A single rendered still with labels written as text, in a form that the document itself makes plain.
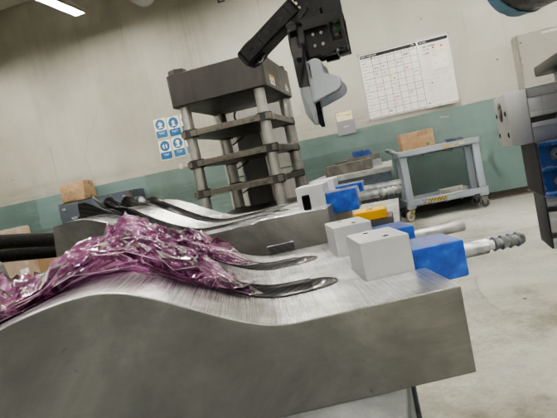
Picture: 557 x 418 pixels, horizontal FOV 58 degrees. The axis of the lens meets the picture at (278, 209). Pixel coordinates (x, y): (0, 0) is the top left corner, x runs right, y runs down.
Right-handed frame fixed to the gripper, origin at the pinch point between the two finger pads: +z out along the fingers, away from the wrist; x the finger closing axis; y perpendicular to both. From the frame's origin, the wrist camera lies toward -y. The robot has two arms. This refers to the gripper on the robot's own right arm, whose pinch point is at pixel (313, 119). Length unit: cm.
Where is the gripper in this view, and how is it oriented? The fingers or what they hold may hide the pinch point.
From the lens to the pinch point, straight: 77.6
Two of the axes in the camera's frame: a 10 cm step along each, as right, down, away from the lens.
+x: 2.3, -1.2, 9.7
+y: 9.5, -1.8, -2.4
